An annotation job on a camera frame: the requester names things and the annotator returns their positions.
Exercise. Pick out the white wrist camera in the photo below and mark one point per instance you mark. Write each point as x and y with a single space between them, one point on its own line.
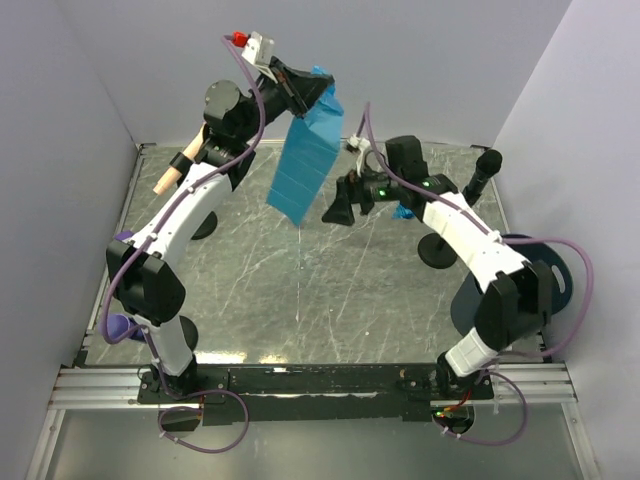
359 147
257 49

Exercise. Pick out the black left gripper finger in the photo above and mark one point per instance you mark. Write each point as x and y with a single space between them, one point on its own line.
308 97
291 79

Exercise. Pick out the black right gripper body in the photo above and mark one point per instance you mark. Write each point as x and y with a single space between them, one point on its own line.
377 188

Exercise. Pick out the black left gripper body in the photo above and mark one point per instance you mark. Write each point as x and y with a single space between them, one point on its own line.
280 97

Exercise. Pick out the purple microphone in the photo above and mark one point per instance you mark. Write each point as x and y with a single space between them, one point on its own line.
119 327

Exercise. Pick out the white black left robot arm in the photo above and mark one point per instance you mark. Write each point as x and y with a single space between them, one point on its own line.
141 267

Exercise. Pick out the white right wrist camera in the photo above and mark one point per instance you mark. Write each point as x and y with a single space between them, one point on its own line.
359 147

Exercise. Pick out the dark blue trash bin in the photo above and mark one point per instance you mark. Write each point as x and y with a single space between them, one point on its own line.
514 302

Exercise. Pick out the black microphone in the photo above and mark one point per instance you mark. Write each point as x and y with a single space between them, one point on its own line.
487 166

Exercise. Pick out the beige microphone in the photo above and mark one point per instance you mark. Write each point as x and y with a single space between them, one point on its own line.
180 164

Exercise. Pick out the black right mic stand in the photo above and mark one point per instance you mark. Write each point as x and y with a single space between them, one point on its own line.
435 252

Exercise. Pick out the aluminium rail frame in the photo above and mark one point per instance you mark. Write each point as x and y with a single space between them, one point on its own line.
118 388

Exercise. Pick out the blue detached trash bag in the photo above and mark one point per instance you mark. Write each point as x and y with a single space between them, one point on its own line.
309 152

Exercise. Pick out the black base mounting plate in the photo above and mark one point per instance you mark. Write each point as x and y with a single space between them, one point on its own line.
411 391

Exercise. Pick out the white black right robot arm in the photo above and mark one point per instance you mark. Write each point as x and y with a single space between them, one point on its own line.
440 205

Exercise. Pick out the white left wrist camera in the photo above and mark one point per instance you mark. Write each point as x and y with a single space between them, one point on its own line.
257 49

